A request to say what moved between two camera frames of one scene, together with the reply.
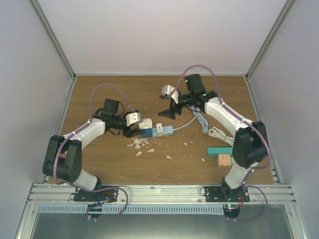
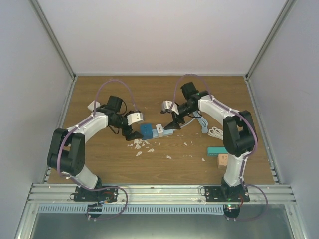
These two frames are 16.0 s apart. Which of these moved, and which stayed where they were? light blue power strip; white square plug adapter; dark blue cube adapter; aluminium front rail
Moved: white square plug adapter
Stayed: dark blue cube adapter; aluminium front rail; light blue power strip
